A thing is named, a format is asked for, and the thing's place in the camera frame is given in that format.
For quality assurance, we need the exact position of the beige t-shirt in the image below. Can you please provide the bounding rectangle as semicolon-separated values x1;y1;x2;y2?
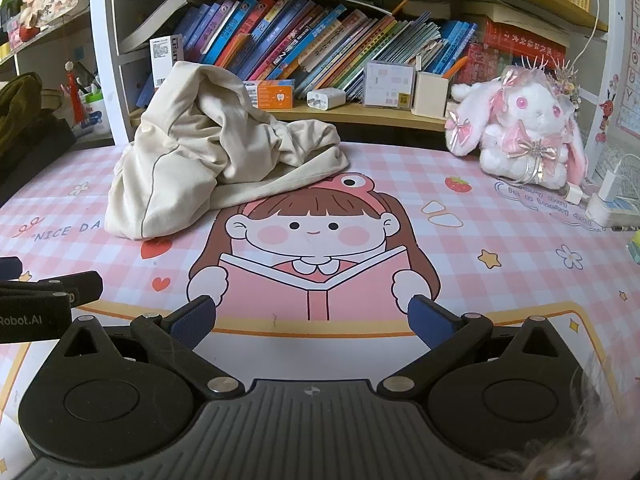
104;60;351;241

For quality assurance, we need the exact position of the red hardcover book set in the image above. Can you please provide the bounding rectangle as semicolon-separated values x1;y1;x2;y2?
465;19;572;88

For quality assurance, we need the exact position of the red cartoon wall sticker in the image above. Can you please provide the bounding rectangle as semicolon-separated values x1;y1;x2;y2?
596;86;619;150

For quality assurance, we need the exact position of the olive green bag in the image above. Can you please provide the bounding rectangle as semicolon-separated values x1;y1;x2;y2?
0;72;48;161

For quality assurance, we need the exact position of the white green plastic tub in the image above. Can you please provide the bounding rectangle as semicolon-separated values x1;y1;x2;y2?
74;86;110;134

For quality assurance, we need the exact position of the white pink plush rabbit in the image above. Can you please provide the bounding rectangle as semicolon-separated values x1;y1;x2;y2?
444;64;589;187

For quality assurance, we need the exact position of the white power strip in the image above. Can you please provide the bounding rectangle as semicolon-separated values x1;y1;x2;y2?
584;194;640;229

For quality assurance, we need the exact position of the red tassel pen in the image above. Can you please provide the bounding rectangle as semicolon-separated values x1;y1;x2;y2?
64;60;87;124

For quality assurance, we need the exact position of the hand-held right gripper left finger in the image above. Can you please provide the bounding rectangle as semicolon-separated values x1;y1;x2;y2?
59;295;247;400

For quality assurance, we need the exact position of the white plugged charger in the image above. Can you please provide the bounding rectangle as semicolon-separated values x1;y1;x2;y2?
597;169;622;204

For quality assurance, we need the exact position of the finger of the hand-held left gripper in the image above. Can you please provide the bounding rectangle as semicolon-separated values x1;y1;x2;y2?
0;270;105;307
0;256;34;283

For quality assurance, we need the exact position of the white wooden bookshelf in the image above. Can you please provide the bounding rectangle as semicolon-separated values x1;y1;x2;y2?
0;0;623;166

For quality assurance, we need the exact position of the person's fluffy sleeve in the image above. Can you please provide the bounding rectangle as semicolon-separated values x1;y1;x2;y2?
562;350;640;480

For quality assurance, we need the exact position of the tall white orange box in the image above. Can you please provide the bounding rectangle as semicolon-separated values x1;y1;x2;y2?
149;34;187;97

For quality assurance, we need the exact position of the row of colourful books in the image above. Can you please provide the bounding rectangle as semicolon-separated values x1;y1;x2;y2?
134;0;482;107

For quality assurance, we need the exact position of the thick white paperback book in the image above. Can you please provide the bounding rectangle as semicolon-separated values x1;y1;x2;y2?
119;0;202;56

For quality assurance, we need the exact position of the white labelled card box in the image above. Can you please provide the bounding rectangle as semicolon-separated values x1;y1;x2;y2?
363;60;416;110

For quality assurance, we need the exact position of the orange white toothpaste box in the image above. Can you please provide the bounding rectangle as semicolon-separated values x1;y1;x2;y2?
244;78;297;110

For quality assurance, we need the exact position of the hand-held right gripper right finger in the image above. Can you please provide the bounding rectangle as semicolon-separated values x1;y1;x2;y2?
375;295;571;400

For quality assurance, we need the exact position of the beige pen holder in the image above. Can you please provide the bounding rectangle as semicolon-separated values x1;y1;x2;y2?
414;70;452;119

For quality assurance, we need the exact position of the wall poster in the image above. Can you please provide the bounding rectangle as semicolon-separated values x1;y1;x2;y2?
614;20;640;137

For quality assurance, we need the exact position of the white cable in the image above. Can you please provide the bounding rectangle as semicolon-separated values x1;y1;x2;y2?
562;0;619;87

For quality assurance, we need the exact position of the white power adapter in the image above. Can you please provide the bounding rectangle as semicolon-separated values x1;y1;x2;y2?
305;88;347;110

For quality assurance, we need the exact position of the pearl beaded crown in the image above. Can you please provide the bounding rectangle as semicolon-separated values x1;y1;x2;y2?
520;54;582;111

